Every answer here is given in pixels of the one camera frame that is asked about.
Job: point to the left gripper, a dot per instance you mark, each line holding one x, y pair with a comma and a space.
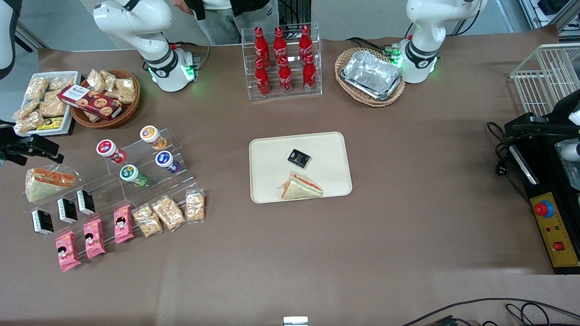
563, 112

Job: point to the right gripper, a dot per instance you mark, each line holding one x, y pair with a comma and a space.
10, 146

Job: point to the green gum bottle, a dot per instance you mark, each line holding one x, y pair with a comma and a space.
131, 174

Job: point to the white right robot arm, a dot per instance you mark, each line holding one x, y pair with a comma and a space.
136, 22

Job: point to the white rectangular plastic tray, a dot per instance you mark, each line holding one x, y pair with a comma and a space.
68, 122

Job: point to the red gum bottle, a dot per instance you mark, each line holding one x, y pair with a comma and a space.
108, 150

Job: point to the orange gum bottle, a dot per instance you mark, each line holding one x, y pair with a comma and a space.
152, 136

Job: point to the purple gum bottle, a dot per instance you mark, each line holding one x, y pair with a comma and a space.
166, 161

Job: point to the beige plastic tray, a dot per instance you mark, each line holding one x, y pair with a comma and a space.
326, 154

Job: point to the yellow snack packet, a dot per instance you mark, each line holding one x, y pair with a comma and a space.
50, 123

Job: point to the wrapped triangle sandwich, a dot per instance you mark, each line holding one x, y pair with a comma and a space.
301, 188
45, 185

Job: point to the clear bag of puffed snacks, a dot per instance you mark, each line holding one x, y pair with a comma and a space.
36, 88
96, 81
108, 79
53, 106
124, 90
26, 109
61, 83
31, 122

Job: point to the black control box yellow panel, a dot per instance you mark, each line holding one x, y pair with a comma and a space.
543, 181

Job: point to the black and white small box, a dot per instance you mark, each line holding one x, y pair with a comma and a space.
86, 202
68, 210
42, 222

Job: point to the red cookie box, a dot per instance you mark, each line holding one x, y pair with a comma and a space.
90, 102

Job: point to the clear acrylic stepped stand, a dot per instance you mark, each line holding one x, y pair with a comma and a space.
149, 190
104, 194

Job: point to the red emergency stop button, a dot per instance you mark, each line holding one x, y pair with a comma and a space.
543, 209

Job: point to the dark brown wicker basket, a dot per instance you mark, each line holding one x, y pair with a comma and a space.
129, 111

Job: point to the pink snack packet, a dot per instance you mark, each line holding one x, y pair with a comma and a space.
67, 251
94, 238
123, 224

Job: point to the clear cracker packet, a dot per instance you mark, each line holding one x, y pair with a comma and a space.
195, 206
147, 221
168, 213

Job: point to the stack of foil trays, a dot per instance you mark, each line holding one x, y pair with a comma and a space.
371, 74

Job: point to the light wicker basket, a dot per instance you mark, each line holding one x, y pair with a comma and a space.
344, 86

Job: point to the clear acrylic bottle rack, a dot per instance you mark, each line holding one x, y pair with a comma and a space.
247, 68

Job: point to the standing person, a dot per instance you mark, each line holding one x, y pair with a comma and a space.
226, 22

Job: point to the red cola bottle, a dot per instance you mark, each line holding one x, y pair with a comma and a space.
280, 45
260, 45
305, 43
262, 81
309, 77
285, 79

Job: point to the black snack packet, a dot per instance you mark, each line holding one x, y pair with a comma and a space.
299, 158

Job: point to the small silver device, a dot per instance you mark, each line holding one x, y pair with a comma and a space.
295, 321

